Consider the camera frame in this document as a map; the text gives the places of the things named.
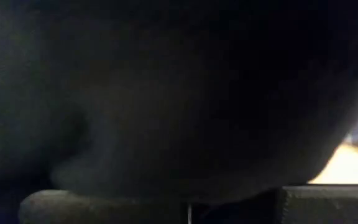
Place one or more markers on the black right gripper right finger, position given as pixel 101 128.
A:
pixel 331 205

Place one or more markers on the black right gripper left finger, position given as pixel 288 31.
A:
pixel 104 211

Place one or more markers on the black garment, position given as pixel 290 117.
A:
pixel 166 93

